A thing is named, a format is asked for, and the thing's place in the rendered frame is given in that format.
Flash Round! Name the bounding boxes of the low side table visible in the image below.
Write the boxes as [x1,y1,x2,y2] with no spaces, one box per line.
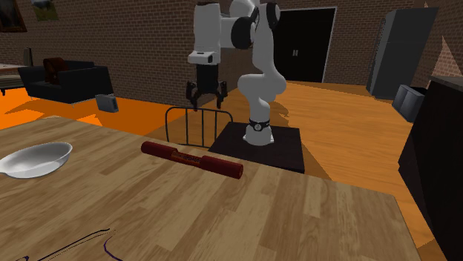
[0,62,27,96]

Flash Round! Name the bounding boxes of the black double door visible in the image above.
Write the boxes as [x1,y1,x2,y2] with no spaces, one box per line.
[273,7,338,85]

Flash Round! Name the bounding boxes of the dark red rolling pin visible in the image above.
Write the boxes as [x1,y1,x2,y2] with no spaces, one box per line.
[140,140,244,180]

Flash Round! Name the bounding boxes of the black cabinet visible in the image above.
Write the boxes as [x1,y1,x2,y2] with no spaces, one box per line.
[397,75,463,261]

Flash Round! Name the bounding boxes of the thin black wire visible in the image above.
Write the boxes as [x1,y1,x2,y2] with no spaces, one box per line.
[16,227,125,261]

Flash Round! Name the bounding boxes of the dark framed wall picture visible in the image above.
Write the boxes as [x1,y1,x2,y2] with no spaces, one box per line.
[0,0,28,34]

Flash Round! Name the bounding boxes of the green wall picture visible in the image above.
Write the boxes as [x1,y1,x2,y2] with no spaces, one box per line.
[30,0,60,22]

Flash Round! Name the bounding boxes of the tall grey cabinet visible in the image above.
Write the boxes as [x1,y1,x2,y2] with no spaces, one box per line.
[365,7,440,101]

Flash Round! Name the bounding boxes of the low grey cabinet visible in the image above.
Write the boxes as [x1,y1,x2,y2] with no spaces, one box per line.
[392,83,427,124]

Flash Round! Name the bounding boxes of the black sofa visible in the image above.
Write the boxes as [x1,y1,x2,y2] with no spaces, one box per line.
[17,56,114,107]

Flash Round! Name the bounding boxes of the dark robot stand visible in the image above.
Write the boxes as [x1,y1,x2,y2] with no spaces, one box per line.
[208,121,306,175]

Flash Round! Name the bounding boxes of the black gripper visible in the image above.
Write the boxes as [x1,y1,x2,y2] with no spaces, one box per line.
[185,64,229,112]

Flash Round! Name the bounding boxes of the white bowl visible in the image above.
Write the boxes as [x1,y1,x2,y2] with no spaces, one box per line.
[0,141,73,180]

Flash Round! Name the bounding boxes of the small grey box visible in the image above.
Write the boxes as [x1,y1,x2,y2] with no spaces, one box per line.
[95,93,120,114]

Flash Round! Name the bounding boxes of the wooden table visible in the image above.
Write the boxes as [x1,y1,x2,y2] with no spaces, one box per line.
[0,115,423,261]

